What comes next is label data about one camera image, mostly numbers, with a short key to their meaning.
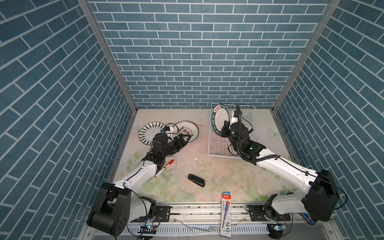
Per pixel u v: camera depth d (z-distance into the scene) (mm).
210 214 753
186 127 1083
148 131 1066
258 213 737
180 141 737
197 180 813
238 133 551
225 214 731
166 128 781
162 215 739
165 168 886
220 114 829
